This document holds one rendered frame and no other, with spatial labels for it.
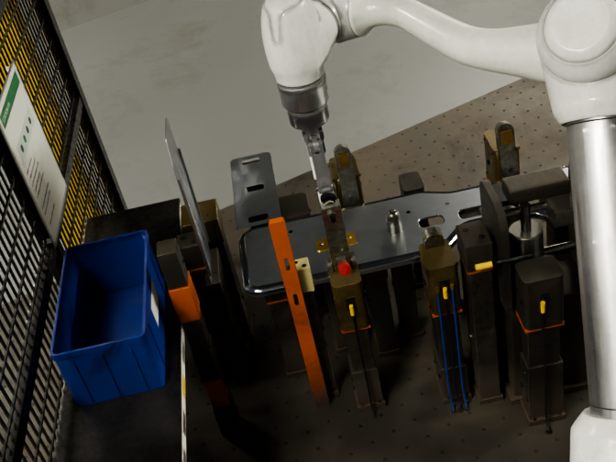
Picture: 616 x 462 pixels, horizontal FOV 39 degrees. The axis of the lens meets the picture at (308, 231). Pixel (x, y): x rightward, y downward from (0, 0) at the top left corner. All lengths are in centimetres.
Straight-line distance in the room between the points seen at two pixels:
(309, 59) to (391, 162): 107
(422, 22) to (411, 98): 277
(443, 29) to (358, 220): 56
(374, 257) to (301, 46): 48
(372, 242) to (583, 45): 82
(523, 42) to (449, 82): 300
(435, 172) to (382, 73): 207
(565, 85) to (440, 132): 155
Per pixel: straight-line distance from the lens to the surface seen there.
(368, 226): 185
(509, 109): 276
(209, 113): 453
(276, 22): 153
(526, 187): 160
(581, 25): 112
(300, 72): 156
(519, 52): 138
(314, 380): 186
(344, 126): 416
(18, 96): 182
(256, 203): 200
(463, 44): 143
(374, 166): 257
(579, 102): 116
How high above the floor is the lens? 213
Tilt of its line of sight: 37 degrees down
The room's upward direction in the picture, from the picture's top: 13 degrees counter-clockwise
